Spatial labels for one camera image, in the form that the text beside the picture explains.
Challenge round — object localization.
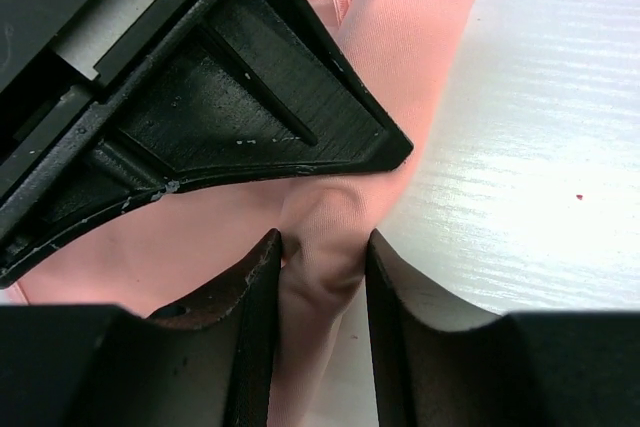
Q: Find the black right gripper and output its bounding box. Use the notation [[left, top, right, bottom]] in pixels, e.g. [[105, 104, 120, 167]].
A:
[[0, 0, 251, 188]]

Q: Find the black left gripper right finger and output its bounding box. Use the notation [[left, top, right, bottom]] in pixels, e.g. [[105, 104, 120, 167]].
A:
[[366, 232, 639, 426]]

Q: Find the pink satin napkin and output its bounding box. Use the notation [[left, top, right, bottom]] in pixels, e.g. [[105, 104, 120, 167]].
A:
[[9, 0, 475, 426]]

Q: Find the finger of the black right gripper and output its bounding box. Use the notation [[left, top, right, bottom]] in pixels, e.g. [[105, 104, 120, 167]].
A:
[[1, 0, 412, 286]]

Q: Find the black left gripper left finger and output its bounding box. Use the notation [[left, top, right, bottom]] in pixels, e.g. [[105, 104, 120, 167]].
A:
[[1, 231, 281, 426]]

